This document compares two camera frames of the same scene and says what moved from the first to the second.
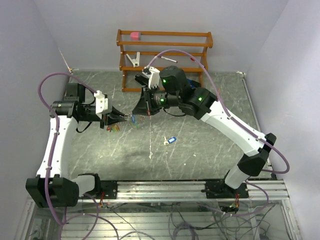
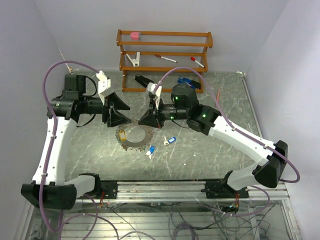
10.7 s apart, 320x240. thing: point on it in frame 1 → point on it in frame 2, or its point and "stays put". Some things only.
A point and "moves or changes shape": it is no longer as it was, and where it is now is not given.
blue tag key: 134,122 → 150,152
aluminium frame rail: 271,190 stays put
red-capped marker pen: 169,59 stays put
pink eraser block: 135,36 stays put
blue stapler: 193,84 stays put
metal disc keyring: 115,128 moves or changes shape
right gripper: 145,106 → 149,119
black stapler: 143,79 stays put
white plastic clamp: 135,62 stays put
